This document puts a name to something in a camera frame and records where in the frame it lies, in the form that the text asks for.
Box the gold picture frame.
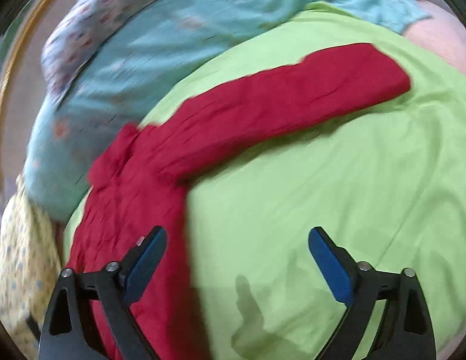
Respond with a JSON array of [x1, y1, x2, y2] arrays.
[[0, 0, 83, 196]]

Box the red quilted puffer jacket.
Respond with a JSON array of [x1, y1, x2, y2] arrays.
[[68, 43, 410, 359]]

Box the yellow patterned cloth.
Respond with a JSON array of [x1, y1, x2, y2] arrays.
[[0, 175, 61, 359]]

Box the pink blanket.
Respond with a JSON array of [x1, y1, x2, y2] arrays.
[[403, 0, 466, 76]]

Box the light green bed sheet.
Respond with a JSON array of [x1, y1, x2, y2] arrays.
[[63, 1, 466, 360]]

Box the teal floral quilt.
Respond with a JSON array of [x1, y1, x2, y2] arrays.
[[24, 0, 427, 222]]

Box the grey cartoon print pillow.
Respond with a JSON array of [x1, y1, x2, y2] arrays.
[[41, 0, 156, 106]]

